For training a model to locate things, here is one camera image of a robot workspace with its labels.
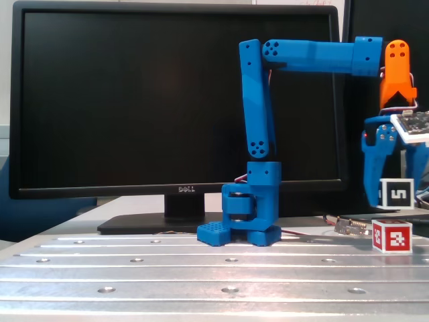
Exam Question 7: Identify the blue gripper body with servo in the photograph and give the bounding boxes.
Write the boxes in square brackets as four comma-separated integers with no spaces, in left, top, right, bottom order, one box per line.
[361,115,403,152]

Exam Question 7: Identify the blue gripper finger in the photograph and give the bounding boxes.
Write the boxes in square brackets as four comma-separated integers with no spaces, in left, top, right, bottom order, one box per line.
[402,140,429,199]
[362,146,398,207]

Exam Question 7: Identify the black cube with white marker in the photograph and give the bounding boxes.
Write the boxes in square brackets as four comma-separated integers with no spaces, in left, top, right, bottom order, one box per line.
[377,178,416,211]

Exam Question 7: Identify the red cube with white marker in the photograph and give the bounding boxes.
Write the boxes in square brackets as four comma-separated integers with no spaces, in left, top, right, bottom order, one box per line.
[371,219,413,253]

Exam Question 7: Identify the small bare circuit board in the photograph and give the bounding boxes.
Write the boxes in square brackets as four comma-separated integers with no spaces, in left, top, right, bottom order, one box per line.
[333,217,373,235]

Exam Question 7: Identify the black unbranded monitor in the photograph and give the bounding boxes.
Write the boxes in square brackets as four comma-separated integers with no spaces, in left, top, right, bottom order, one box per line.
[341,0,429,152]

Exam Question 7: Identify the black Dell monitor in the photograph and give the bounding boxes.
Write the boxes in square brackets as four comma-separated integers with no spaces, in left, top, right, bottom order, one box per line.
[8,0,349,235]

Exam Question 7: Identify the white camera mount with board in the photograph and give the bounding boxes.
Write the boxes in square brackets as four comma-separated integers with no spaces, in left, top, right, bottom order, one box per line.
[389,111,429,142]

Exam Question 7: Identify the dark cable bundle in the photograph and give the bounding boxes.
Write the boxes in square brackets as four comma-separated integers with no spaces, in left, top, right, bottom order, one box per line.
[415,180,429,206]

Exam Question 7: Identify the aluminium slotted base plate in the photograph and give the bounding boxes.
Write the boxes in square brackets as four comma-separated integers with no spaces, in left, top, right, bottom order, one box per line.
[0,233,429,322]

